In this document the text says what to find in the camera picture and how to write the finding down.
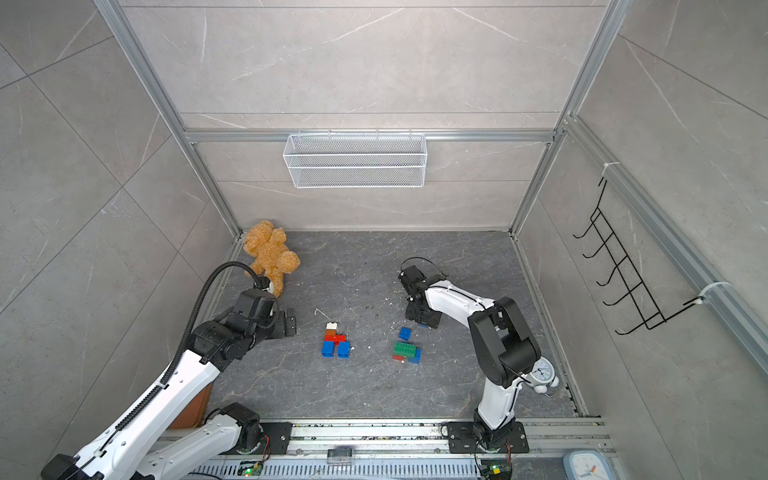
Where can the green lego brick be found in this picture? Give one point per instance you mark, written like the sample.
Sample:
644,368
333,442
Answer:
405,350

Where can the white alarm clock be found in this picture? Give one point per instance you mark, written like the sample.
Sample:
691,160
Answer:
543,377

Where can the white wire mesh basket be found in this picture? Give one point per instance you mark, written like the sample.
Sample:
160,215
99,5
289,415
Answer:
356,160

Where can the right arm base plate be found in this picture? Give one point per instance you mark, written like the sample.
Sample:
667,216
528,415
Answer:
474,437

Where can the aluminium front rail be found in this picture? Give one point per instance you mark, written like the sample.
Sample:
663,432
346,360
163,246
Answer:
411,449

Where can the black wall hook rack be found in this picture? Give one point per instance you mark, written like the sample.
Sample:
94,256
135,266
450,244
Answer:
626,273

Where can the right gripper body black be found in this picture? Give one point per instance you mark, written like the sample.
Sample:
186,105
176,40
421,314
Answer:
423,317

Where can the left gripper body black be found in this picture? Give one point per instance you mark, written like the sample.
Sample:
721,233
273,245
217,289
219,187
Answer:
278,327

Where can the blue lego brick bottom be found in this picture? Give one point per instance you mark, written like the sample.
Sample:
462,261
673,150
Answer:
343,350

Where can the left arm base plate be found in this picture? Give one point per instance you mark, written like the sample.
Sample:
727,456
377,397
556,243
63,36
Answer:
276,438

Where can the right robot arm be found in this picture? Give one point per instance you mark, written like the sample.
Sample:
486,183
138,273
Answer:
507,352

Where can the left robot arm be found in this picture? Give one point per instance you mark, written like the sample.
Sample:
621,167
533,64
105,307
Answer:
125,450

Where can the blue-rimmed clock on rail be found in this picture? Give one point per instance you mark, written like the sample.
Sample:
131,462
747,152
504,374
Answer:
587,465

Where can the brown block at left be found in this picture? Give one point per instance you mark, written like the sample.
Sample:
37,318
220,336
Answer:
194,412

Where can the brown teddy bear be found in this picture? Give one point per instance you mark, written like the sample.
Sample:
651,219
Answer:
266,245

